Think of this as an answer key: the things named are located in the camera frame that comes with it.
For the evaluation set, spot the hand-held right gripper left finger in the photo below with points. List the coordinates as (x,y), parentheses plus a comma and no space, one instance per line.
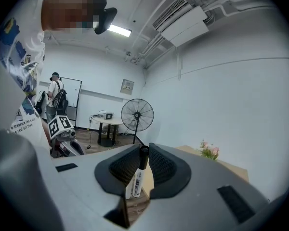
(120,170)

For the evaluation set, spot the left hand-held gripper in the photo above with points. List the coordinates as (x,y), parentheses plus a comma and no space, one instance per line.
(60,126)

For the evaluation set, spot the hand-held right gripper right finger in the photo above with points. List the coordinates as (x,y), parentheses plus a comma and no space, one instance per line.
(166,172)

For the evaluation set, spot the white pen with black cap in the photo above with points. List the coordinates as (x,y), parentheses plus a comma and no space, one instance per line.
(139,177)

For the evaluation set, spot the whiteboard on black stand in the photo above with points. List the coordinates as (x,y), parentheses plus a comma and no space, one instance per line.
(73,90)

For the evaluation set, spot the grey device box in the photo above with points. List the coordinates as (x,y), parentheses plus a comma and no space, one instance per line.
(106,115)

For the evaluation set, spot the round white table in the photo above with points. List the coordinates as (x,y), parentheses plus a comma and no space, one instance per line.
(108,123)

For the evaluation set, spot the pink flower bunch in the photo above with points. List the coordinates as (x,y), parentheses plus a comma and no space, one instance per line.
(210,150)

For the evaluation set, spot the black standing fan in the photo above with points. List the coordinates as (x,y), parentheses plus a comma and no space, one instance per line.
(137,114)

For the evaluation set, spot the person's printed white shirt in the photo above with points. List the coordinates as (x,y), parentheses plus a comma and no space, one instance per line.
(26,64)

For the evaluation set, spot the ceiling tube light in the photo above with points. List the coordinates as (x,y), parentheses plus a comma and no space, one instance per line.
(120,30)

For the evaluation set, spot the person's head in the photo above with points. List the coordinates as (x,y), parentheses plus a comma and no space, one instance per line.
(62,8)

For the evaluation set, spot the white ceiling pipes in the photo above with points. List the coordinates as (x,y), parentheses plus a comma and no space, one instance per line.
(154,44)

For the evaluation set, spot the white air conditioner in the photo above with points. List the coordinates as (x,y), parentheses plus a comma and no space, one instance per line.
(183,23)

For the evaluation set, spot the grey wall electrical panel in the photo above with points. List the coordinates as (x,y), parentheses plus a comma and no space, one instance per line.
(127,87)

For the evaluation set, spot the black head-worn camera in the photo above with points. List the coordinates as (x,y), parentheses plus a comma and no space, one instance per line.
(106,18)

